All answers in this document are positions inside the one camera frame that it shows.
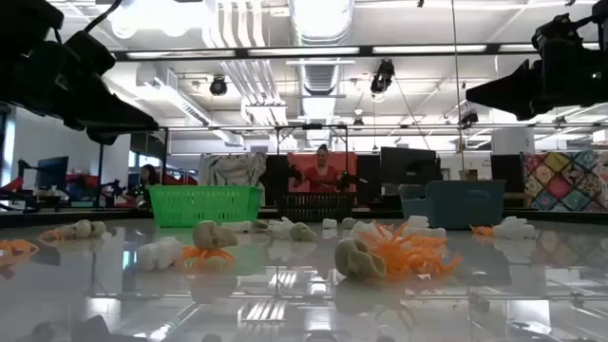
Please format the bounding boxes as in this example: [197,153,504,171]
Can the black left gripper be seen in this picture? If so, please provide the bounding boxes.
[0,40,161,146]

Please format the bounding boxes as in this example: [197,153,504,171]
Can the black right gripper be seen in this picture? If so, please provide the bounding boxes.
[465,47,608,123]

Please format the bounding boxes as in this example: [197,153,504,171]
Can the white round pillar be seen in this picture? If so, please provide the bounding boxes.
[490,127,537,156]

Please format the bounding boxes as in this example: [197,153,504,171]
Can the person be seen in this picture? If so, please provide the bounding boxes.
[303,143,342,194]
[137,163,162,210]

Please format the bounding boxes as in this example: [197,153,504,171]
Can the colourful patchwork quilt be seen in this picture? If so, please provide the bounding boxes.
[521,150,608,213]

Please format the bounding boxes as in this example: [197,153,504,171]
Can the teal plastic bin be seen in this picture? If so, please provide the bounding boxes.
[397,179,507,232]

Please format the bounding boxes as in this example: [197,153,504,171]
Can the green plastic basket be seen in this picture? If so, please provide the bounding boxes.
[146,183,264,229]

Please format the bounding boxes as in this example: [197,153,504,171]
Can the black panel screen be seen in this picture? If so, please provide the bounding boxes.
[355,154,382,205]
[263,154,290,206]

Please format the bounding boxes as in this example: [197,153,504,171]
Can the red-orange hanging cloth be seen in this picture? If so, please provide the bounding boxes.
[286,151,359,194]

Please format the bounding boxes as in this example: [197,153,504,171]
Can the black plastic basket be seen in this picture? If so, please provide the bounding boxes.
[276,192,355,223]

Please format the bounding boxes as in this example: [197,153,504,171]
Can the black ceiling camera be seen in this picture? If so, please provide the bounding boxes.
[458,109,481,129]
[370,58,396,95]
[209,74,229,98]

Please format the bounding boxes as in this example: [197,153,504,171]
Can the thin hanging cable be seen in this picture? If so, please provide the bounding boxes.
[449,0,466,167]

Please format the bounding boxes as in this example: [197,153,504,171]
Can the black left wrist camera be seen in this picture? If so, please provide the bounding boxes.
[64,30,118,77]

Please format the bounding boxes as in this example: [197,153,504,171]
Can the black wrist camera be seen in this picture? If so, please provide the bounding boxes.
[530,12,574,61]
[64,30,118,77]

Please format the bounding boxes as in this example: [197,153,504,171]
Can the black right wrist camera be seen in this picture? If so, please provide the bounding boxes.
[530,12,574,61]

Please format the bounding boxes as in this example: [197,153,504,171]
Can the black overhead frame bar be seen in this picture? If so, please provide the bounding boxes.
[112,43,608,62]

